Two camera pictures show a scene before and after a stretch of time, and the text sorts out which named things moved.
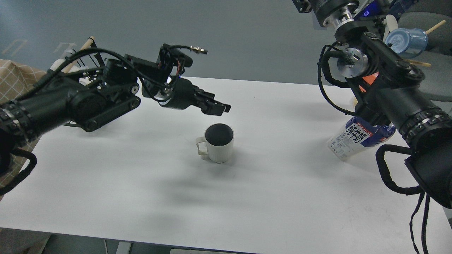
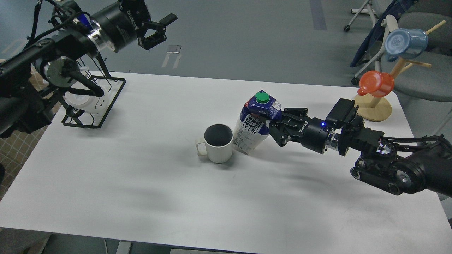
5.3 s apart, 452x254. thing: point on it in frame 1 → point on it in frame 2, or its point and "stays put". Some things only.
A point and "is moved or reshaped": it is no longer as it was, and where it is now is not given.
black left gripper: x=181 y=94 → x=119 y=26
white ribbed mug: x=219 y=138 stays put
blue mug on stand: x=407 y=43 stays put
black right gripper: x=333 y=13 → x=312 y=133
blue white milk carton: x=357 y=137 is moved or reshaped
